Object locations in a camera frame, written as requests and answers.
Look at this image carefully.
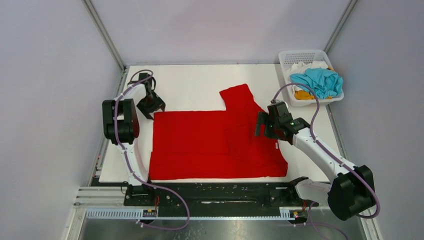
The white t-shirt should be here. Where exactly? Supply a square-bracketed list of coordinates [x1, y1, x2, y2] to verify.
[283, 61, 329, 94]

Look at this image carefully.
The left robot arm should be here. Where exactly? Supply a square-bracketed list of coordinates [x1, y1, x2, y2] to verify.
[101, 69, 166, 206]

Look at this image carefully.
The aluminium corner post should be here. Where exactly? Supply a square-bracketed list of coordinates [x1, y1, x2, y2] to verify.
[82, 0, 127, 71]
[323, 0, 358, 54]

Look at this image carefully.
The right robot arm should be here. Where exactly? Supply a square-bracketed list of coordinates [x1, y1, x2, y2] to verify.
[254, 100, 380, 221]

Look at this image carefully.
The light blue t-shirt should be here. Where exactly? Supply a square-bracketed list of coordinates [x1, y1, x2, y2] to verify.
[290, 68, 344, 99]

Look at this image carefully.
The right aluminium corner post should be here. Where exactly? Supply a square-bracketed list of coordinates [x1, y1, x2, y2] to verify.
[323, 0, 358, 54]

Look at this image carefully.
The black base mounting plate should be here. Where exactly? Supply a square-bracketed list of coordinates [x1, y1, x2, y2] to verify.
[123, 182, 311, 218]

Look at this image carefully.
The aluminium frame rail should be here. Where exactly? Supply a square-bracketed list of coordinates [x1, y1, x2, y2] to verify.
[64, 183, 383, 240]

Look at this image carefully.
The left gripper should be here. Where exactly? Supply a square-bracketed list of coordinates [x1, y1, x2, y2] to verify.
[136, 92, 164, 120]

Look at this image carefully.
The yellow t-shirt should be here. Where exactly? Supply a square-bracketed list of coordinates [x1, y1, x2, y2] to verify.
[294, 90, 315, 100]

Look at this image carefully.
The red t-shirt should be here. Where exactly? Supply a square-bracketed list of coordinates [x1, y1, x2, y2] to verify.
[149, 84, 289, 181]

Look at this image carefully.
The left aluminium corner post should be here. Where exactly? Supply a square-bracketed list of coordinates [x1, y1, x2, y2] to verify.
[82, 0, 127, 71]

